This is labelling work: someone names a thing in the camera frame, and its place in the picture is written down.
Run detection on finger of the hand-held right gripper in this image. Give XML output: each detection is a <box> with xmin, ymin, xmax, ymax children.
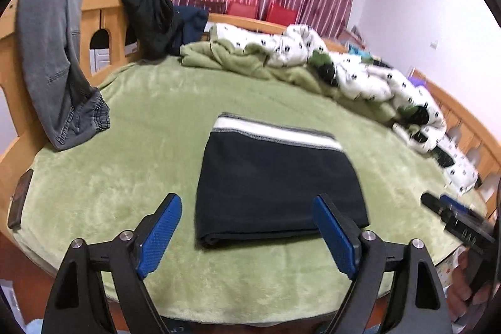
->
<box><xmin>421</xmin><ymin>193</ymin><xmax>450</xmax><ymax>218</ymax></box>
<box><xmin>439</xmin><ymin>194</ymin><xmax>484</xmax><ymax>222</ymax></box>

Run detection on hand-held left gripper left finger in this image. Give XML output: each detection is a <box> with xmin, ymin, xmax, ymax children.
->
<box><xmin>41</xmin><ymin>193</ymin><xmax>183</xmax><ymax>334</ymax></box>

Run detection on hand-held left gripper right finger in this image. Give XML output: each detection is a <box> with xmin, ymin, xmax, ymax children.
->
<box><xmin>312</xmin><ymin>194</ymin><xmax>452</xmax><ymax>334</ymax></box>

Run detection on black pants with striped waistband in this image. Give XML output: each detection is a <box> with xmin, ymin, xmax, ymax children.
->
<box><xmin>194</xmin><ymin>112</ymin><xmax>370</xmax><ymax>250</ymax></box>

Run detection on person's right hand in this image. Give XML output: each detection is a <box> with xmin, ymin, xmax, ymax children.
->
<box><xmin>447</xmin><ymin>250</ymin><xmax>483</xmax><ymax>324</ymax></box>

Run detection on white printed quilt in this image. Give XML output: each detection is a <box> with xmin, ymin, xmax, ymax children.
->
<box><xmin>209</xmin><ymin>23</ymin><xmax>480</xmax><ymax>196</ymax></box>

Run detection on dark smartphone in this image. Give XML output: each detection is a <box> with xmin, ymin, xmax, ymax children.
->
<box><xmin>8</xmin><ymin>169</ymin><xmax>34</xmax><ymax>230</ymax></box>

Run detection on white cabinet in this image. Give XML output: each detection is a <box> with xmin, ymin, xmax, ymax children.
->
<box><xmin>90</xmin><ymin>48</ymin><xmax>113</xmax><ymax>75</ymax></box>

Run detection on navy blue garment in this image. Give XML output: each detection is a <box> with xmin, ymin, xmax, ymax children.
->
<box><xmin>172</xmin><ymin>5</ymin><xmax>209</xmax><ymax>45</ymax></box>

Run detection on grey jeans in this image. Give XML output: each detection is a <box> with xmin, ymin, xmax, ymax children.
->
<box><xmin>16</xmin><ymin>0</ymin><xmax>112</xmax><ymax>152</ymax></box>

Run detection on black jacket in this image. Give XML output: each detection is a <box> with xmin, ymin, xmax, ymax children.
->
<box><xmin>109</xmin><ymin>0</ymin><xmax>181</xmax><ymax>61</ymax></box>

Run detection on red chair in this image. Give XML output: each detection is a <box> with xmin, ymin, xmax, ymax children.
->
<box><xmin>266</xmin><ymin>3</ymin><xmax>298</xmax><ymax>23</ymax></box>
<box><xmin>226</xmin><ymin>1</ymin><xmax>258</xmax><ymax>18</ymax></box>

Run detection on wooden bed frame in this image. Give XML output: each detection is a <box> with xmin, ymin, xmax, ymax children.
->
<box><xmin>0</xmin><ymin>0</ymin><xmax>501</xmax><ymax>225</ymax></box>

